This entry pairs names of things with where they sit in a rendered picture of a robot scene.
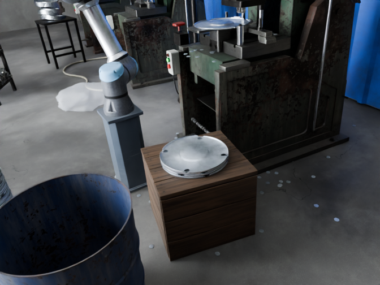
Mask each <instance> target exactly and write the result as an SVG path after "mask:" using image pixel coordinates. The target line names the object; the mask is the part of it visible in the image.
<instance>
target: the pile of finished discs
mask: <svg viewBox="0 0 380 285"><path fill-rule="evenodd" d="M159 156H160V160H161V165H162V167H163V169H164V170H165V171H166V172H168V173H169V174H171V175H173V176H177V177H180V178H187V179H195V178H203V177H206V176H204V175H207V176H210V175H213V174H215V173H217V172H219V171H221V169H223V168H224V167H225V165H227V162H228V148H227V146H226V144H225V143H223V142H222V141H220V140H218V139H216V138H214V137H210V136H201V137H200V136H198V135H194V136H185V137H181V138H178V139H175V140H173V141H171V142H169V143H168V144H166V145H165V146H164V147H163V148H162V151H161V152H160V155H159Z"/></svg>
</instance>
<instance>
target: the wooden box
mask: <svg viewBox="0 0 380 285"><path fill-rule="evenodd" d="M198 136H200V137H201V136H210V137H214V138H216V139H218V140H220V141H222V142H223V143H225V144H226V146H227V148H228V162H227V165H225V167H224V168H223V169H221V171H219V172H217V173H215V174H213V175H210V176H207V175H204V176H206V177H203V178H195V179H187V178H180V177H177V176H173V175H171V174H169V173H168V172H166V171H165V170H164V169H163V167H162V165H161V160H160V156H159V155H160V152H161V151H162V148H163V147H164V146H165V145H166V144H168V143H169V142H166V143H163V144H158V145H153V146H149V147H145V148H141V153H142V159H143V163H144V169H145V175H146V182H147V185H148V192H149V198H150V204H151V208H152V211H153V214H154V217H155V220H156V222H157V226H158V229H159V232H160V234H161V238H162V240H163V243H164V246H165V249H166V252H167V255H168V257H169V259H170V261H173V260H177V259H179V258H182V257H186V256H189V255H192V254H195V253H198V252H202V251H205V250H207V249H210V248H214V247H217V246H220V245H223V244H227V243H230V242H232V241H235V240H239V239H242V238H245V237H248V236H251V235H255V226H256V217H255V216H256V196H257V175H256V174H257V173H258V171H257V169H256V168H255V167H254V166H253V165H252V164H251V163H250V162H249V161H248V160H247V159H246V158H245V157H244V156H243V155H242V153H241V152H240V151H239V150H238V149H237V148H236V147H235V146H234V144H233V143H232V142H231V141H230V140H229V139H228V138H227V137H226V136H225V135H224V134H223V133H222V132H221V131H215V132H211V133H206V134H202V135H198Z"/></svg>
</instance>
